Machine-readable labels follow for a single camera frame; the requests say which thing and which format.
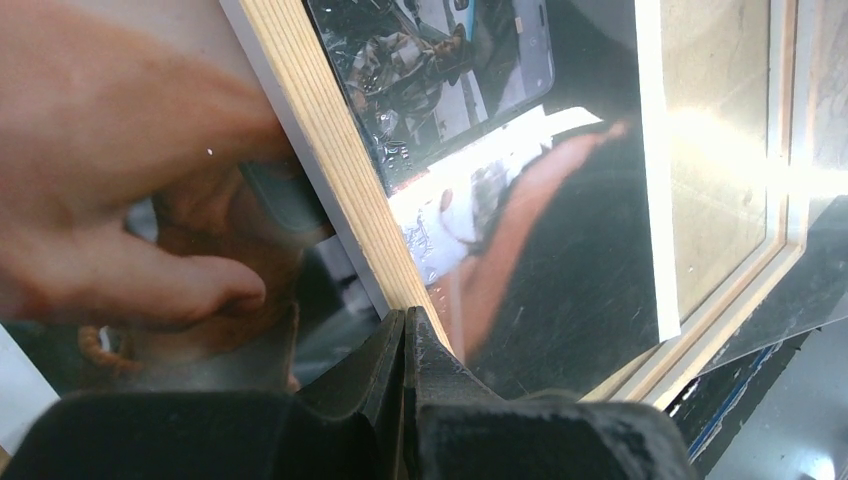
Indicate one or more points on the white wooden picture frame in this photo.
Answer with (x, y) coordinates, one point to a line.
(286, 54)

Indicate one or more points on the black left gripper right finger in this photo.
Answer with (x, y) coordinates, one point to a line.
(455, 427)

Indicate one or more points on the colour photo print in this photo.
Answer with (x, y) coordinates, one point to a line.
(167, 166)

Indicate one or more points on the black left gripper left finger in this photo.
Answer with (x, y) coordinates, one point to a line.
(342, 426)

